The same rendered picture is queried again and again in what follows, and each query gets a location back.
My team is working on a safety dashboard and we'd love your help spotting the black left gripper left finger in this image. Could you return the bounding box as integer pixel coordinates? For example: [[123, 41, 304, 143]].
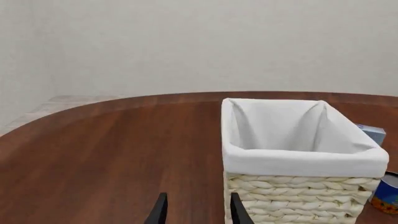
[[146, 192, 169, 224]]

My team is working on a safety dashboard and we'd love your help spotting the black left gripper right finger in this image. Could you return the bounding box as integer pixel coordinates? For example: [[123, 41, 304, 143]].
[[230, 192, 254, 224]]

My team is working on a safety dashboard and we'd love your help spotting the blue tin with orange print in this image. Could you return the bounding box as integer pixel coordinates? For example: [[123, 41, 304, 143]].
[[371, 171, 398, 215]]

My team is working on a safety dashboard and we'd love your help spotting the white woven basket with liner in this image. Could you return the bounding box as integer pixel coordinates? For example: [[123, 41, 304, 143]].
[[221, 97, 390, 224]]

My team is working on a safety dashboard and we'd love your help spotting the blue-grey printed box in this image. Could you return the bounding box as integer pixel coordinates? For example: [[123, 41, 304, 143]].
[[355, 123, 387, 147]]

